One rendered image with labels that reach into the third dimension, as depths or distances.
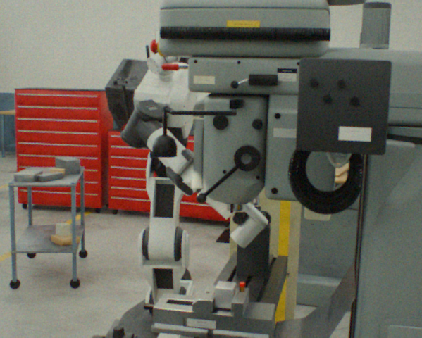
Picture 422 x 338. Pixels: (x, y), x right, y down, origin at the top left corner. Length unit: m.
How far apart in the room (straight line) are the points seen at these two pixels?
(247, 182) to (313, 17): 0.48
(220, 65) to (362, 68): 0.44
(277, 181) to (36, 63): 10.81
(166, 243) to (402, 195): 1.09
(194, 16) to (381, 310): 0.93
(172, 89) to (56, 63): 9.94
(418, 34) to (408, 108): 9.21
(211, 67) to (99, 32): 10.09
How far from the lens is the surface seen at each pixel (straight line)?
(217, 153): 1.66
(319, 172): 1.61
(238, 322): 1.71
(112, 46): 11.57
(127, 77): 2.25
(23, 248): 4.77
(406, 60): 1.61
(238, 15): 1.61
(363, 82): 1.34
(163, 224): 2.36
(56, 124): 7.06
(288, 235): 3.56
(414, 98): 1.60
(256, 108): 1.63
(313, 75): 1.34
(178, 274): 2.43
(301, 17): 1.59
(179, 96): 2.16
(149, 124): 2.03
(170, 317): 1.75
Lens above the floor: 1.69
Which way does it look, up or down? 10 degrees down
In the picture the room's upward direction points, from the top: 1 degrees clockwise
